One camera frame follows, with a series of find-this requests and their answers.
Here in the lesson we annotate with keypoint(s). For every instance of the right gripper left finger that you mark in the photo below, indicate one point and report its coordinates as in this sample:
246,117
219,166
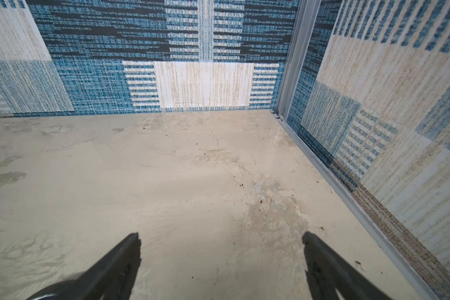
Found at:
111,278

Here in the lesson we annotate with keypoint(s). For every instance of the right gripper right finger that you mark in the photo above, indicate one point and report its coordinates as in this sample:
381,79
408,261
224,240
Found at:
330,277

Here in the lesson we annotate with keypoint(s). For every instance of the aluminium corner post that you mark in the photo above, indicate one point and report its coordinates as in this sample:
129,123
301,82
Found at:
300,39

